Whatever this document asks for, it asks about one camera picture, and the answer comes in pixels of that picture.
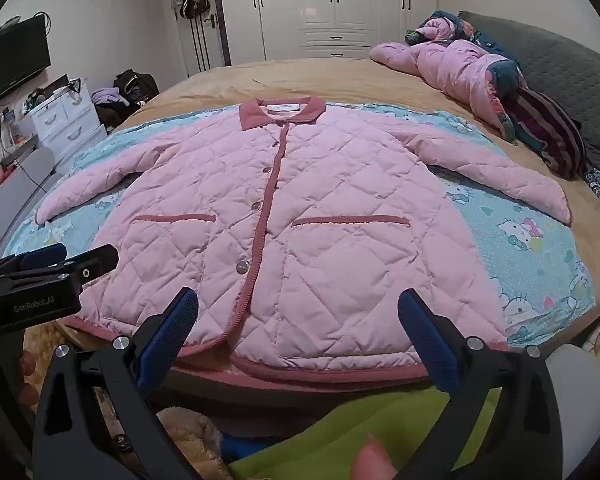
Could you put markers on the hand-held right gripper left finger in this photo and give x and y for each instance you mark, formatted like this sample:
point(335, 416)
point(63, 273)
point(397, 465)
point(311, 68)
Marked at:
point(172, 330)

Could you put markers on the pink floral quilt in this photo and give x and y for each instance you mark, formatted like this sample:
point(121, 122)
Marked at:
point(455, 70)

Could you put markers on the cartoon cat printed sheet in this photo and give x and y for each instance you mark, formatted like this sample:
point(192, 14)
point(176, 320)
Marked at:
point(530, 260)

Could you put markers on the grey padded bench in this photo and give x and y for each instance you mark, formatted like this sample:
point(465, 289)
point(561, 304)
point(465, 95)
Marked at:
point(15, 205)

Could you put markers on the white door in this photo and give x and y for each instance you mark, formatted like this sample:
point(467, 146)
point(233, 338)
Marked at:
point(215, 35)

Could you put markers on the purple clothes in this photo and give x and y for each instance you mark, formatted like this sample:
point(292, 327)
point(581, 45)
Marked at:
point(105, 96)

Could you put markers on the white drawer cabinet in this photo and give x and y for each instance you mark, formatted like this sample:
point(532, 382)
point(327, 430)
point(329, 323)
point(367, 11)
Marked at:
point(65, 120)

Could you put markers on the lime green clothing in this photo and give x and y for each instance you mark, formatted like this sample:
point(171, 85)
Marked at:
point(305, 435)

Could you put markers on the person's right hand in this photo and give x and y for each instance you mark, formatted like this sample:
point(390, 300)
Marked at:
point(372, 462)

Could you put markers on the black bag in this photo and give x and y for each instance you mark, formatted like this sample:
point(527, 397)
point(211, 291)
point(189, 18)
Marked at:
point(135, 85)

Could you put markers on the white wardrobe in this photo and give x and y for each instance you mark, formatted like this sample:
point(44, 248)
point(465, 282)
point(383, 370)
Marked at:
point(305, 0)

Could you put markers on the pink quilted jacket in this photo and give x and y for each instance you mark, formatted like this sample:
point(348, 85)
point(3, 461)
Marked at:
point(330, 210)

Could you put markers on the dark striped pillow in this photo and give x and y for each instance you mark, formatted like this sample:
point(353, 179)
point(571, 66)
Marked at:
point(545, 125)

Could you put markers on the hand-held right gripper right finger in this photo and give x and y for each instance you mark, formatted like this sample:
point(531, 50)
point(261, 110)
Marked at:
point(430, 340)

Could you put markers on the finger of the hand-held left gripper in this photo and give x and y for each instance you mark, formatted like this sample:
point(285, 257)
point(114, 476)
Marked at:
point(42, 255)
point(95, 258)

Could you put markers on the black television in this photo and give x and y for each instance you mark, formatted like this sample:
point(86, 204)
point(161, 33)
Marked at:
point(10, 65)

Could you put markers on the black triangular stand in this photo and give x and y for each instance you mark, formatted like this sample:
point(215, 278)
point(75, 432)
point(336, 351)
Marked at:
point(72, 85)

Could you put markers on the grey padded headboard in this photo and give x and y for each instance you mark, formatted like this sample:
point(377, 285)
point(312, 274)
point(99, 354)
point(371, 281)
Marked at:
point(555, 60)

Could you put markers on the white round object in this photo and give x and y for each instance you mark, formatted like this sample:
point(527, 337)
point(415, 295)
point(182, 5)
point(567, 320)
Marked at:
point(577, 400)

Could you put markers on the person's left hand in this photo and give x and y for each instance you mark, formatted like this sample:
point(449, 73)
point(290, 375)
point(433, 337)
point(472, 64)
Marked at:
point(26, 362)

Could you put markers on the tan fluffy cloth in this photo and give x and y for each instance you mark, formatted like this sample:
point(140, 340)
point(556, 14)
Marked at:
point(195, 440)

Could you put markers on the dark clothes pile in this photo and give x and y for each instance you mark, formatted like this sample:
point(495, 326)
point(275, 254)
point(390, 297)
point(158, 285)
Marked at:
point(107, 115)

